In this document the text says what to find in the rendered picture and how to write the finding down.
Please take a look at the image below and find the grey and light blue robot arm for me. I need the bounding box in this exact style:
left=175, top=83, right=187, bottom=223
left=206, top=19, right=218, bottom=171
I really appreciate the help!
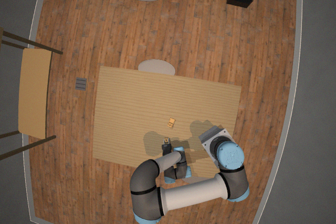
left=130, top=136, right=249, bottom=224

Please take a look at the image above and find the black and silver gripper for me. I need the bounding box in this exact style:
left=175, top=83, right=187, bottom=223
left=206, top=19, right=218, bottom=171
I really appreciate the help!
left=162, top=138, right=172, bottom=156

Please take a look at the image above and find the tan wooden tray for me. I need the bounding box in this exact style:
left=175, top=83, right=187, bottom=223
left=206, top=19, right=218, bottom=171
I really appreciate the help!
left=167, top=118, right=175, bottom=126

